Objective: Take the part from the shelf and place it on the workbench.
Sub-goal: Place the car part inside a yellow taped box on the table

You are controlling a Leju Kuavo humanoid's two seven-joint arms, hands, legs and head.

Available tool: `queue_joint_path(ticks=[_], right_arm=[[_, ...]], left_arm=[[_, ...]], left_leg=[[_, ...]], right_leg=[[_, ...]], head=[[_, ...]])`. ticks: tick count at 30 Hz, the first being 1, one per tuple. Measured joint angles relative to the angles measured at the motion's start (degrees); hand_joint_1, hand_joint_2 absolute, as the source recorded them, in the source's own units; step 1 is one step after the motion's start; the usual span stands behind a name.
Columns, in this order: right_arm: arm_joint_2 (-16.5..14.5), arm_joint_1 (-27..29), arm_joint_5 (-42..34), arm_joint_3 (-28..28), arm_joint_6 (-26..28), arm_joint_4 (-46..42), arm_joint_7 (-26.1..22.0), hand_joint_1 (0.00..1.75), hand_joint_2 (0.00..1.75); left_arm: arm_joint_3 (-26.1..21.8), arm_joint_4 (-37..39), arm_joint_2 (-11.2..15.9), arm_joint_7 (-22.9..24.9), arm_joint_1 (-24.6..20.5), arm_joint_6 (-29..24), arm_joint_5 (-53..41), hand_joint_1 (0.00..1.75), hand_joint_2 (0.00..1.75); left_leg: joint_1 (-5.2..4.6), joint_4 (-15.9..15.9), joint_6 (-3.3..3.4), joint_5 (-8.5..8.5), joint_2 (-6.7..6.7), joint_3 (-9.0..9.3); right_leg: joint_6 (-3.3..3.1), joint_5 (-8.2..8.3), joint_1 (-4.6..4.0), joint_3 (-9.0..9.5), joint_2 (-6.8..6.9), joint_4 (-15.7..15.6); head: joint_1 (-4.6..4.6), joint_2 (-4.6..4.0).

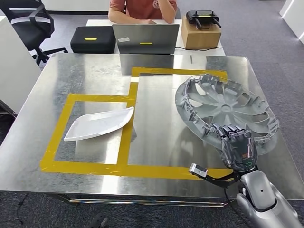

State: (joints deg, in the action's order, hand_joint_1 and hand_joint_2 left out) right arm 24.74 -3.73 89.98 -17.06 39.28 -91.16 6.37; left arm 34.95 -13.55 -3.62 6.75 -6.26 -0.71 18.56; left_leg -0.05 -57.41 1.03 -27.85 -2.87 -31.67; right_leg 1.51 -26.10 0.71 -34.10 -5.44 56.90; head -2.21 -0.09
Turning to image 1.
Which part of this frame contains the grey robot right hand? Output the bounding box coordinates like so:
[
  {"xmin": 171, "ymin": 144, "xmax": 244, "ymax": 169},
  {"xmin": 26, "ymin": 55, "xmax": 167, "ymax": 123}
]
[{"xmin": 208, "ymin": 123, "xmax": 258, "ymax": 172}]

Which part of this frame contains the grey plastic wheel hubcap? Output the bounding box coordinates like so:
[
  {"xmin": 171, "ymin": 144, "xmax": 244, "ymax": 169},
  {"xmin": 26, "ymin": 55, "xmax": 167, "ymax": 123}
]
[{"xmin": 175, "ymin": 74, "xmax": 280, "ymax": 156}]

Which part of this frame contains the white plastic trim part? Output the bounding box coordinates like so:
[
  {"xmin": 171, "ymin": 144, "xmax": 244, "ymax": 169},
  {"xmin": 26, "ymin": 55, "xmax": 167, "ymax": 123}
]
[{"xmin": 63, "ymin": 107, "xmax": 135, "ymax": 142}]

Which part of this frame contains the brown cardboard box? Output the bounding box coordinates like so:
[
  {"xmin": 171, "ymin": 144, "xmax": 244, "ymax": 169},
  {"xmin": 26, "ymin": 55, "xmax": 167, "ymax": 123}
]
[{"xmin": 181, "ymin": 16, "xmax": 222, "ymax": 50}]

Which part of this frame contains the black controller with antennas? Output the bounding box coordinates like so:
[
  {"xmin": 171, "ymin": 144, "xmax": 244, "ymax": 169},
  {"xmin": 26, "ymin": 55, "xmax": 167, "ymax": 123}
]
[{"xmin": 186, "ymin": 10, "xmax": 222, "ymax": 29}]

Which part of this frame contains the white cabinet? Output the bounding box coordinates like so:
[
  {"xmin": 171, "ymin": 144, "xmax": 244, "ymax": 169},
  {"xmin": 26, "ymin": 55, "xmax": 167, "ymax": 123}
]
[{"xmin": 279, "ymin": 0, "xmax": 304, "ymax": 45}]

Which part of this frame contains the grey laptop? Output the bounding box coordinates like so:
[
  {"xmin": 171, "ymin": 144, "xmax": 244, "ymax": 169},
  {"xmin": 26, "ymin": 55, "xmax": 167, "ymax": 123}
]
[{"xmin": 112, "ymin": 23, "xmax": 180, "ymax": 55}]

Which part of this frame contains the person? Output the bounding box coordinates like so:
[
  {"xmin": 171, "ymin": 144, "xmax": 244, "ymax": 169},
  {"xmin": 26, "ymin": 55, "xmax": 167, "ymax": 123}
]
[{"xmin": 108, "ymin": 0, "xmax": 178, "ymax": 25}]

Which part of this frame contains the black case with yellow mark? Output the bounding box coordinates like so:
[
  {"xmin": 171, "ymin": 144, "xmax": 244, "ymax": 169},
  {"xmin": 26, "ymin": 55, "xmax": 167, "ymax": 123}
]
[{"xmin": 70, "ymin": 26, "xmax": 116, "ymax": 54}]

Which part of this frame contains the white desk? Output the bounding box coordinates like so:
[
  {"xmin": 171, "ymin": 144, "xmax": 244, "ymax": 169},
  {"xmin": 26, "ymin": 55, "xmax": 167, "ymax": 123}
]
[{"xmin": 85, "ymin": 19, "xmax": 226, "ymax": 57}]

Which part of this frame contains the black office chair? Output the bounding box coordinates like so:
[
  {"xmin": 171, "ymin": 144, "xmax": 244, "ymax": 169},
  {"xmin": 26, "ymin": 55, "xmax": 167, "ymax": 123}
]
[{"xmin": 0, "ymin": 0, "xmax": 69, "ymax": 66}]

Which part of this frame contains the white table with steel top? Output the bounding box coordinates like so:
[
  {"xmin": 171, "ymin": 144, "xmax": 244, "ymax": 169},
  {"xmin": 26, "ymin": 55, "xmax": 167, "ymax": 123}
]
[{"xmin": 0, "ymin": 16, "xmax": 42, "ymax": 115}]

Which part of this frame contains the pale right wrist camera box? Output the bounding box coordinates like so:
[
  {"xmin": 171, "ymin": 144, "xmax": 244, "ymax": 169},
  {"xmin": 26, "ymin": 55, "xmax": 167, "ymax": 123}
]
[{"xmin": 189, "ymin": 163, "xmax": 208, "ymax": 179}]

